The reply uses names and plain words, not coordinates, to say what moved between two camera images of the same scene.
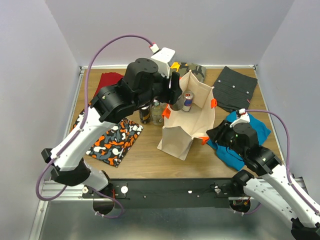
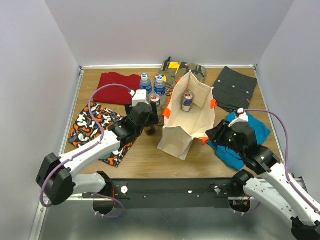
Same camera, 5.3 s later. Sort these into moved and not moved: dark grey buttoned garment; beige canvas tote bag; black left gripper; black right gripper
Moved: black left gripper
Not moved: beige canvas tote bag; black right gripper; dark grey buttoned garment
